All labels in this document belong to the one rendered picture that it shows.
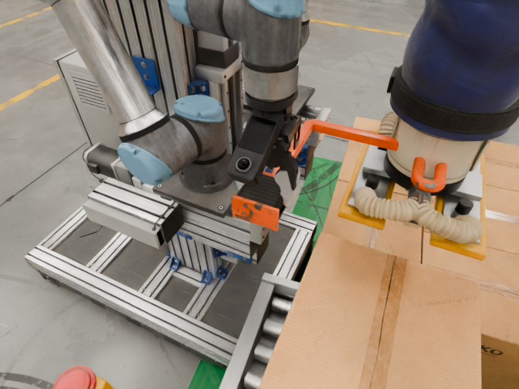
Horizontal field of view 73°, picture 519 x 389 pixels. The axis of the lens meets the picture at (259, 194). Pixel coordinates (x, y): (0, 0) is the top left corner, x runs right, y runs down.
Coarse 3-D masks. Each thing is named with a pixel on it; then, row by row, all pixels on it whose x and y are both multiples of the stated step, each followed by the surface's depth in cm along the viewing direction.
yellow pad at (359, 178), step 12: (360, 156) 89; (360, 168) 85; (360, 180) 82; (372, 180) 78; (384, 180) 81; (348, 192) 79; (384, 192) 79; (348, 204) 76; (348, 216) 75; (360, 216) 74
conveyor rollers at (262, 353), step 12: (276, 300) 125; (288, 300) 126; (288, 312) 124; (264, 324) 120; (276, 324) 119; (276, 336) 118; (264, 348) 114; (264, 360) 113; (252, 372) 109; (252, 384) 106
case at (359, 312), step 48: (336, 240) 94; (336, 288) 84; (384, 288) 84; (432, 288) 84; (288, 336) 76; (336, 336) 76; (384, 336) 76; (432, 336) 76; (480, 336) 76; (288, 384) 69; (336, 384) 69; (384, 384) 69; (432, 384) 69; (480, 384) 69
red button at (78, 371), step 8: (72, 368) 63; (80, 368) 63; (88, 368) 63; (64, 376) 62; (72, 376) 62; (80, 376) 62; (88, 376) 62; (56, 384) 61; (64, 384) 61; (72, 384) 61; (80, 384) 61; (88, 384) 61; (96, 384) 62
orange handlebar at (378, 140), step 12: (312, 120) 78; (300, 132) 75; (324, 132) 78; (336, 132) 77; (348, 132) 75; (360, 132) 75; (372, 132) 75; (300, 144) 73; (372, 144) 75; (384, 144) 74; (396, 144) 73; (276, 168) 67; (420, 168) 67; (444, 168) 67; (420, 180) 64; (444, 180) 64
